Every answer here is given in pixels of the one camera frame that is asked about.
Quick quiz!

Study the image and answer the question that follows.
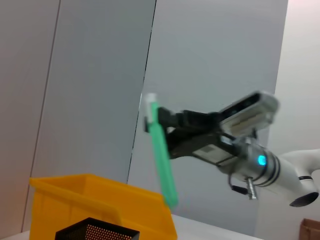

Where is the brown cardboard box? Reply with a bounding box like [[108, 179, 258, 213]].
[[299, 218, 320, 240]]

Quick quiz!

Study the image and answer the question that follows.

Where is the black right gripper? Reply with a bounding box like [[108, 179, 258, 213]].
[[158, 106, 241, 167]]

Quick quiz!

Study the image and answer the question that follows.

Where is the green utility knife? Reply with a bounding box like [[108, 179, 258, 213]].
[[143, 92, 179, 209]]

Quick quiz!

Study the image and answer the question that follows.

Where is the black mesh pen holder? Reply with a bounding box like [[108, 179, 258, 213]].
[[54, 216, 141, 240]]

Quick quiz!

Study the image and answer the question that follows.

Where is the right gripper cable with plug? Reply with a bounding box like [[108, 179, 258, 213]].
[[226, 173, 259, 201]]

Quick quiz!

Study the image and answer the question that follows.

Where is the yellow plastic bin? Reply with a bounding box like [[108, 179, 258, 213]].
[[29, 173, 179, 240]]

